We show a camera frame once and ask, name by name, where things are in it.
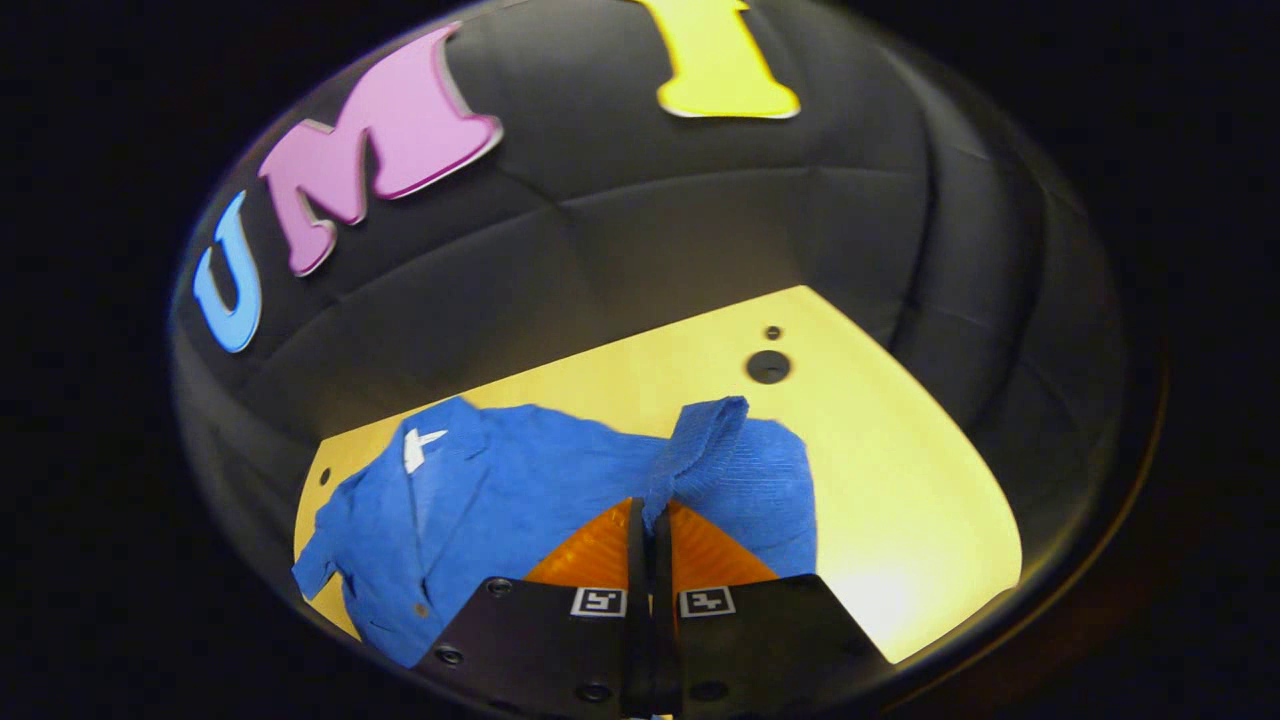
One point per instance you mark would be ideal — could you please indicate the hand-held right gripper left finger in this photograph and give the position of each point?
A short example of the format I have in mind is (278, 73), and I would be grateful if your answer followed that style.
(637, 560)

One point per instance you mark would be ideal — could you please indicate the blue jacket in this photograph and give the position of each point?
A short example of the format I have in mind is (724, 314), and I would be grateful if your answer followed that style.
(500, 500)

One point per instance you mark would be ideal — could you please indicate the large round black table grommet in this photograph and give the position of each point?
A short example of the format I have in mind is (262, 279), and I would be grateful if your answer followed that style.
(768, 366)

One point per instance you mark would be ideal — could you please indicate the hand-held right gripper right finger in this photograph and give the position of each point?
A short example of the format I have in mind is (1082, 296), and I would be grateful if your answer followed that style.
(663, 600)

